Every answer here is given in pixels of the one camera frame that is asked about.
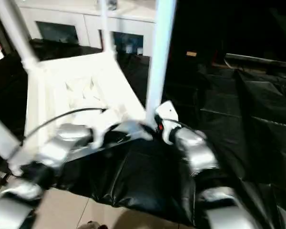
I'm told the white plastic table top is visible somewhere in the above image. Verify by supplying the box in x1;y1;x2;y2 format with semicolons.
10;50;155;175

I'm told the black plastic mat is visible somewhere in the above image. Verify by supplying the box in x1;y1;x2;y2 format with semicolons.
0;38;286;229

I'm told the white cabinet with glass doors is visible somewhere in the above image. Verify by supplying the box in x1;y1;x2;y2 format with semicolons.
17;0;158;55

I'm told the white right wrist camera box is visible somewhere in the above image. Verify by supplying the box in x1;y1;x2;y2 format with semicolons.
155;101;181;145

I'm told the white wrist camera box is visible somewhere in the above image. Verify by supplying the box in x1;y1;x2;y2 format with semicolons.
88;112;122;148
155;101;181;145

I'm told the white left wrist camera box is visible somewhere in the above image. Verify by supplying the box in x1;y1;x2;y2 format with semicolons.
88;112;122;148

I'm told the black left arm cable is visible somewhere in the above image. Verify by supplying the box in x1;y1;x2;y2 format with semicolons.
19;107;108;148

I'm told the black horizontal rail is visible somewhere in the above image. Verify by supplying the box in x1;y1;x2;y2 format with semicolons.
224;53;286;67

